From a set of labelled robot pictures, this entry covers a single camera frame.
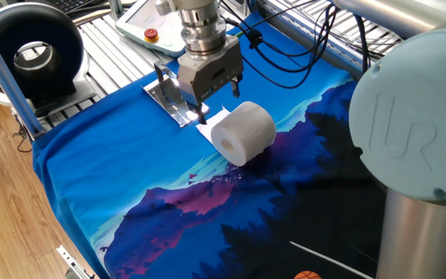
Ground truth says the silver Schunk gripper body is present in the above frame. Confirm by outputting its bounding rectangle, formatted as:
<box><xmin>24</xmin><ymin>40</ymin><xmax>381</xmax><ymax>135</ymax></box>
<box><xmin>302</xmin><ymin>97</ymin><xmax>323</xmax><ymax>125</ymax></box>
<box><xmin>176</xmin><ymin>36</ymin><xmax>245</xmax><ymax>108</ymax></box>

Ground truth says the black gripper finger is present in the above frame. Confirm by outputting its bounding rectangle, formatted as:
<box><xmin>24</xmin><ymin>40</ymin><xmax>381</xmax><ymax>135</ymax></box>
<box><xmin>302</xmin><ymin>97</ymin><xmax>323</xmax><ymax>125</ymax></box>
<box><xmin>230</xmin><ymin>74</ymin><xmax>244</xmax><ymax>98</ymax></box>
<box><xmin>195</xmin><ymin>98</ymin><xmax>209</xmax><ymax>126</ymax></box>

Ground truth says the white toilet paper roll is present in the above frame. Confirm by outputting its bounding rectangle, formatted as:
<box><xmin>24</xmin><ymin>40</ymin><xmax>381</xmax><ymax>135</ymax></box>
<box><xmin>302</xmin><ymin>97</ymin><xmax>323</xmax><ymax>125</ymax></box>
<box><xmin>195</xmin><ymin>100</ymin><xmax>277</xmax><ymax>167</ymax></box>

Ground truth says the chrome toilet paper holder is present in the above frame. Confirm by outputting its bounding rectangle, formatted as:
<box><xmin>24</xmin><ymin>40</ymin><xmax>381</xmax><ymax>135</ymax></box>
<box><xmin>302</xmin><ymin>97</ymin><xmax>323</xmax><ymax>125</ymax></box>
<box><xmin>141</xmin><ymin>61</ymin><xmax>211</xmax><ymax>128</ymax></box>

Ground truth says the white teach pendant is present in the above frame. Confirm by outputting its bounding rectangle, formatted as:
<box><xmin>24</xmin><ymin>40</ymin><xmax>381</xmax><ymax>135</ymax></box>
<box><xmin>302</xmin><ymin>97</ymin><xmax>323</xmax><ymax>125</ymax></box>
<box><xmin>115</xmin><ymin>0</ymin><xmax>187</xmax><ymax>58</ymax></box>

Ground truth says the blue mountain print cloth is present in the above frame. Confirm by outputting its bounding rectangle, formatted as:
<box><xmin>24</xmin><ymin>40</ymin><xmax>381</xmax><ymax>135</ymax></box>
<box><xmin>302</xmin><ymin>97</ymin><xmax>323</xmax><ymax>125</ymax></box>
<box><xmin>32</xmin><ymin>11</ymin><xmax>386</xmax><ymax>279</ymax></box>

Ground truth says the black keyboard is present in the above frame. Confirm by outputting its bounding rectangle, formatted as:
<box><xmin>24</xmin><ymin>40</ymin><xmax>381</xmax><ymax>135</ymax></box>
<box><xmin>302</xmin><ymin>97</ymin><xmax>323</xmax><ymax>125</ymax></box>
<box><xmin>46</xmin><ymin>0</ymin><xmax>96</xmax><ymax>12</ymax></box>

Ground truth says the small orange basketball toy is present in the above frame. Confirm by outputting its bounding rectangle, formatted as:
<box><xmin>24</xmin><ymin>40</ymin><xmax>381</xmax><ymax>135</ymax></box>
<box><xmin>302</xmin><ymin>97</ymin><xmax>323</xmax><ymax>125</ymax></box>
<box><xmin>293</xmin><ymin>270</ymin><xmax>323</xmax><ymax>279</ymax></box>

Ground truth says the silver frame post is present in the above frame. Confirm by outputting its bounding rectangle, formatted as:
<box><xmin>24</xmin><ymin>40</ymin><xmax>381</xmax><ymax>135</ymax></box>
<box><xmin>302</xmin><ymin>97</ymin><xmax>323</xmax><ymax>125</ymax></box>
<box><xmin>108</xmin><ymin>0</ymin><xmax>125</xmax><ymax>22</ymax></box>

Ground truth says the white cable tie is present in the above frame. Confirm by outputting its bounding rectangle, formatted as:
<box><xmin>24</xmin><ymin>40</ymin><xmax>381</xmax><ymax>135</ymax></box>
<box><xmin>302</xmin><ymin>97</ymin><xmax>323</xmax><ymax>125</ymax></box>
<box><xmin>289</xmin><ymin>241</ymin><xmax>375</xmax><ymax>279</ymax></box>

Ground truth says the blue aluminium frame post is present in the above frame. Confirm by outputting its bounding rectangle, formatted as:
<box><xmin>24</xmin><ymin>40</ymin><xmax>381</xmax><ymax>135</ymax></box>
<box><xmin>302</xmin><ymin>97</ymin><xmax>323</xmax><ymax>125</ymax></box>
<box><xmin>0</xmin><ymin>11</ymin><xmax>46</xmax><ymax>139</ymax></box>

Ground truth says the silver metal bracket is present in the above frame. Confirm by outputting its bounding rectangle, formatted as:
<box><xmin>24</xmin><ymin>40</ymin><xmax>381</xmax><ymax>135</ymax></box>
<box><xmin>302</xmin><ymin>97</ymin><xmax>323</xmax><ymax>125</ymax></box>
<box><xmin>56</xmin><ymin>244</ymin><xmax>96</xmax><ymax>279</ymax></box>

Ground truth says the black round ring device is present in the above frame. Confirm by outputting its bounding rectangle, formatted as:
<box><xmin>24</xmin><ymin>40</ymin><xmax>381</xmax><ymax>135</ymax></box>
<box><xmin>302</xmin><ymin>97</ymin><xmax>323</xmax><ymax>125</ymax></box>
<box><xmin>0</xmin><ymin>2</ymin><xmax>96</xmax><ymax>117</ymax></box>

